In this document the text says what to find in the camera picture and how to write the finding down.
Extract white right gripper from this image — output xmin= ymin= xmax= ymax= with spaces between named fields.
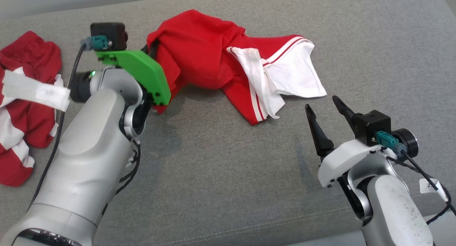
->
xmin=305 ymin=96 xmax=383 ymax=188

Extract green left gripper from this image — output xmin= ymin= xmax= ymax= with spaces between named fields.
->
xmin=95 ymin=39 xmax=171 ymax=113

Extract red and white t-shirt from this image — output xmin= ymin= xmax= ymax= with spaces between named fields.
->
xmin=147 ymin=10 xmax=327 ymax=126

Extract red and white striped shorts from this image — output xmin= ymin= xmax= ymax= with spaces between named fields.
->
xmin=0 ymin=31 xmax=63 ymax=187

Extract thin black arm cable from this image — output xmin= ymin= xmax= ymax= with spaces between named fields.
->
xmin=116 ymin=139 xmax=141 ymax=195

